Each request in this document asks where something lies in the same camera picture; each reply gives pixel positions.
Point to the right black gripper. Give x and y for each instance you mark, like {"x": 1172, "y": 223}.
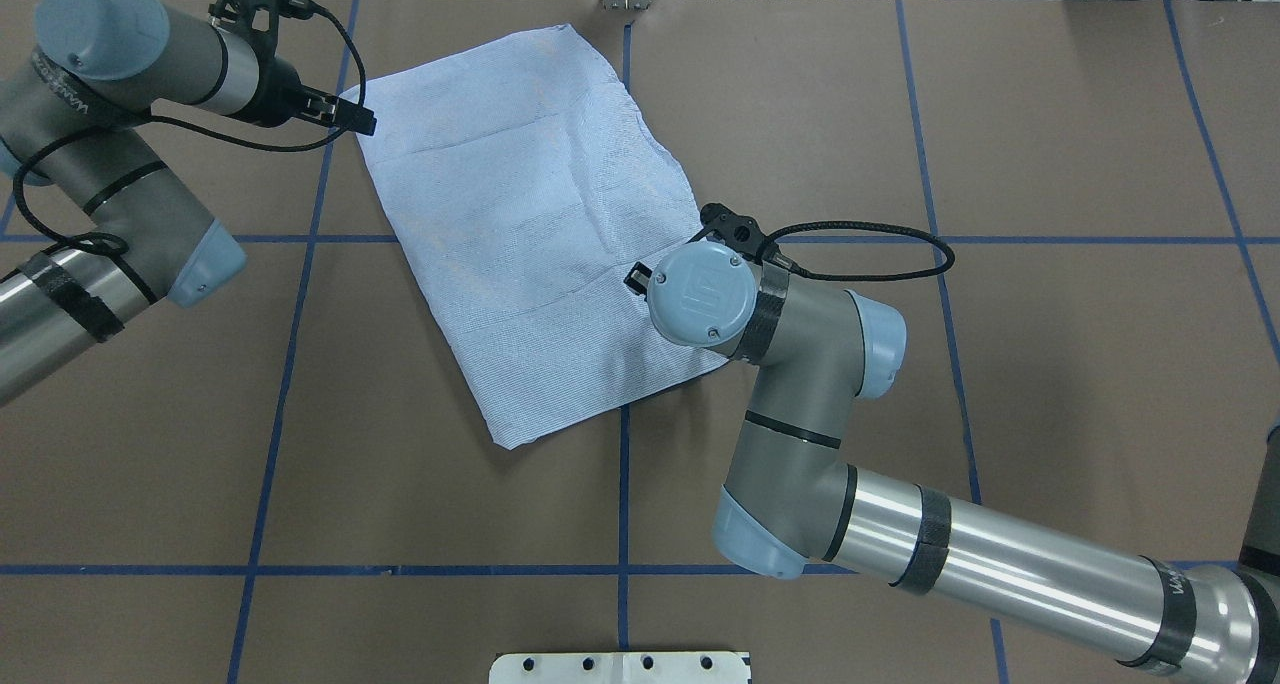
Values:
{"x": 634, "y": 279}

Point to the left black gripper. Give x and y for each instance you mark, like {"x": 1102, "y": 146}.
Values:
{"x": 276, "y": 92}

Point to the light blue striped shirt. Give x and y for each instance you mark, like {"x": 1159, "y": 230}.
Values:
{"x": 522, "y": 184}

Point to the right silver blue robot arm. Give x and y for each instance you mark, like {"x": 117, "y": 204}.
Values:
{"x": 1118, "y": 389}

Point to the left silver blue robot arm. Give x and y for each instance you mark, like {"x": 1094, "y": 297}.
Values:
{"x": 123, "y": 232}

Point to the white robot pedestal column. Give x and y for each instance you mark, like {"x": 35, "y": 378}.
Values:
{"x": 623, "y": 667}

